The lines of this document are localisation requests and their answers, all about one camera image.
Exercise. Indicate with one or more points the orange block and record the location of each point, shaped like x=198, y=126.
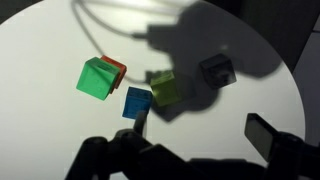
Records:
x=119, y=70

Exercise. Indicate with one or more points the yellow-green block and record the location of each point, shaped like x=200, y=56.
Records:
x=165, y=89

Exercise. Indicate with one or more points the blue block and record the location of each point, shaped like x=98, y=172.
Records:
x=136, y=103

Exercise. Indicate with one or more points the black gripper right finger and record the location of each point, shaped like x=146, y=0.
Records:
x=286, y=156

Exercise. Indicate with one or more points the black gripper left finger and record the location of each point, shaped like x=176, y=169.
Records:
x=126, y=156

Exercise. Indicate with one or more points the dark grey block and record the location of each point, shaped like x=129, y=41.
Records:
x=218, y=71

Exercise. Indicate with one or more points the green block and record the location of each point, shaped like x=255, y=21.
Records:
x=96, y=80

